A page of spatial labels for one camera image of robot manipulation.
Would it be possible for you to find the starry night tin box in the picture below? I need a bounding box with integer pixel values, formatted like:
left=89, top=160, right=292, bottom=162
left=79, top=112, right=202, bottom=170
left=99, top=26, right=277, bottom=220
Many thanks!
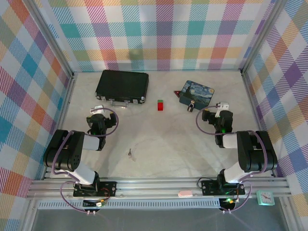
left=179, top=80, right=216, bottom=108

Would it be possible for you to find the black briefcase with metal corners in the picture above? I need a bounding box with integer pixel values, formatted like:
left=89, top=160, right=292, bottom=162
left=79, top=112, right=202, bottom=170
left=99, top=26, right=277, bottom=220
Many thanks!
left=95, top=69, right=149, bottom=109

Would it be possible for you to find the connector board with green light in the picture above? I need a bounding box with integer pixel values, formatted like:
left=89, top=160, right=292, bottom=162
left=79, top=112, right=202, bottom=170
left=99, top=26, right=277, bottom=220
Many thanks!
left=220, top=197, right=238, bottom=209

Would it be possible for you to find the small connector board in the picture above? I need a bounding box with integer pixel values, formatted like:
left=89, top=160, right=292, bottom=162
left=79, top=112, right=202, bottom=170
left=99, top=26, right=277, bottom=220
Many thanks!
left=83, top=198, right=108, bottom=209

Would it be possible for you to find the small green clock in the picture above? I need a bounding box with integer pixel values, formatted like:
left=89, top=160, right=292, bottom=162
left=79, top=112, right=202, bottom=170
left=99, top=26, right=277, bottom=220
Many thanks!
left=256, top=190, right=275, bottom=206

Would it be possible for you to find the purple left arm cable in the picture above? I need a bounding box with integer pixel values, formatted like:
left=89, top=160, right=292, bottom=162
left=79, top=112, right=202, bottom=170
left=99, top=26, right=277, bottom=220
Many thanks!
left=51, top=108, right=120, bottom=214

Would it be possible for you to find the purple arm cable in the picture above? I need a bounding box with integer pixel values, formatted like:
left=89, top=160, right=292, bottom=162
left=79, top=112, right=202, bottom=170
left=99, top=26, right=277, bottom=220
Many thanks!
left=195, top=105, right=268, bottom=214
left=51, top=108, right=120, bottom=214

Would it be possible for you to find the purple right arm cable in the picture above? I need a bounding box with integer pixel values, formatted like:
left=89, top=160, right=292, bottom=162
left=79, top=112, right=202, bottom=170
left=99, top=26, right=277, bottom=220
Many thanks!
left=195, top=105, right=268, bottom=214

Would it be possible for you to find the aluminium side rail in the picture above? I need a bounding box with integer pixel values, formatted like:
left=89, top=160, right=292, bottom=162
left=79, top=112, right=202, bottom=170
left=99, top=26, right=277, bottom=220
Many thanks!
left=42, top=72, right=77, bottom=180
left=241, top=69, right=277, bottom=178

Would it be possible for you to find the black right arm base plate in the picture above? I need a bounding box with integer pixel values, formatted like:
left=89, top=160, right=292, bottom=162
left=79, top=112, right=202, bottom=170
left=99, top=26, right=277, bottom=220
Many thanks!
left=201, top=179, right=246, bottom=197

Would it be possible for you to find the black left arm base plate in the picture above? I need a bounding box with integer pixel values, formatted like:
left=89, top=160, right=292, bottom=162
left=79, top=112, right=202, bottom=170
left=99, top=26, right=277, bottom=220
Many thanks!
left=73, top=180, right=117, bottom=199

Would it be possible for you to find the aluminium frame rail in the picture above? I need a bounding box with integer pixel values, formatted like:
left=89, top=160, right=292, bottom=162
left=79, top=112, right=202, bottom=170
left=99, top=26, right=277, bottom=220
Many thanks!
left=26, top=179, right=292, bottom=200

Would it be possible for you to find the slotted grey cable duct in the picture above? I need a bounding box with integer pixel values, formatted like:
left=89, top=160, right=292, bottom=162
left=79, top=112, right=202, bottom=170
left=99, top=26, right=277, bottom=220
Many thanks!
left=38, top=201, right=221, bottom=209

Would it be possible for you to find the aluminium corner post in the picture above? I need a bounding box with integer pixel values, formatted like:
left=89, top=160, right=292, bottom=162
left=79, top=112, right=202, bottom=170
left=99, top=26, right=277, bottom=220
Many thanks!
left=28, top=0, right=76, bottom=77
left=240, top=0, right=289, bottom=76

